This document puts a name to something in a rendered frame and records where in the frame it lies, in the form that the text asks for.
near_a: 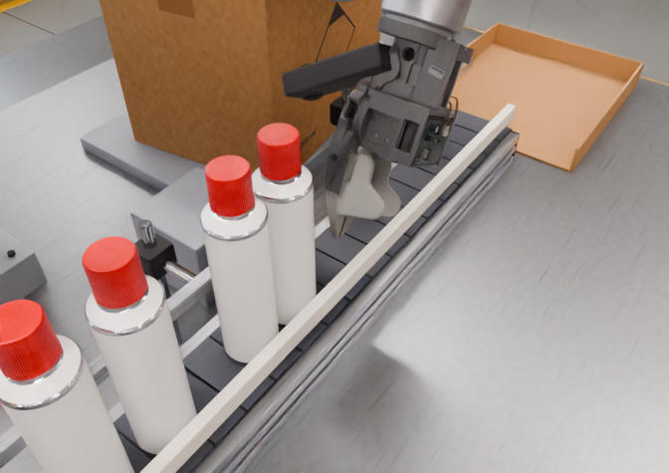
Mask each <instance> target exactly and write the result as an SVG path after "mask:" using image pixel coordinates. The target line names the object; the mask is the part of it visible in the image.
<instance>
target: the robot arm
mask: <svg viewBox="0 0 669 473"><path fill-rule="evenodd" d="M333 1H353V0H333ZM471 2H472V0H383V2H382V5H381V8H380V9H381V10H382V12H383V13H385V14H386V15H385V17H383V16H381V17H380V20H379V23H378V26H377V29H376V31H379V32H381V33H384V34H387V35H390V36H393V37H395V38H394V42H393V45H392V46H390V45H386V44H382V43H379V42H376V43H373V44H370V45H367V46H364V47H361V48H358V49H354V50H351V51H348V52H345V53H342V54H339V55H336V56H333V57H330V58H327V59H324V60H321V61H318V62H315V63H312V64H305V65H302V66H300V67H299V68H297V69H294V70H291V71H288V72H285V73H284V74H283V75H282V82H283V88H284V94H285V96H286V97H289V98H299V99H301V100H305V101H310V102H312V101H316V100H319V99H320V98H322V97H323V96H325V95H328V94H332V93H335V92H339V91H342V90H346V89H349V88H352V87H356V88H355V90H354V91H352V92H351V93H350V95H349V96H348V98H347V101H346V103H345V105H344V107H343V109H342V112H341V115H340V117H339V119H338V124H337V127H336V130H335V133H334V136H333V139H332V142H331V145H330V149H329V153H328V159H327V170H326V183H325V188H326V190H327V207H328V214H329V220H330V226H331V231H332V235H333V236H334V237H335V238H340V237H341V236H342V235H343V234H344V232H345V231H346V229H347V228H348V226H349V225H350V223H351V222H352V220H353V218H354V217H358V218H364V219H370V220H375V219H378V218H379V217H380V216H387V217H390V216H393V215H395V214H396V213H397V212H398V211H399V208H400V204H401V201H400V198H399V197H398V195H397V194H396V193H395V192H394V191H393V190H392V188H391V187H390V186H389V183H388V178H389V175H390V171H391V168H392V163H391V162H394V163H401V164H404V165H406V166H408V167H423V166H433V165H435V164H436V165H440V162H441V159H442V156H443V154H444V151H445V148H446V145H447V142H448V140H449V137H450V134H451V131H452V129H453V126H454V123H455V120H456V118H457V112H458V99H457V98H455V97H453V96H451V94H452V92H453V89H454V86H455V83H456V80H457V78H458V75H459V72H460V69H461V66H462V63H465V64H468V65H469V63H470V61H471V58H472V55H473V52H474V50H473V49H471V48H468V47H464V45H462V44H459V43H456V40H453V39H452V36H457V35H459V34H461V31H462V28H463V25H464V22H465V19H466V17H467V14H468V11H469V8H470V5H471ZM450 97H451V98H454V99H455V100H456V110H455V113H452V111H453V109H452V104H451V103H450V102H449V100H450ZM448 103H449V105H450V109H449V108H447V106H448ZM360 146H362V147H364V148H362V149H361V150H360V151H359V152H357V150H358V148H359V147H360Z"/></svg>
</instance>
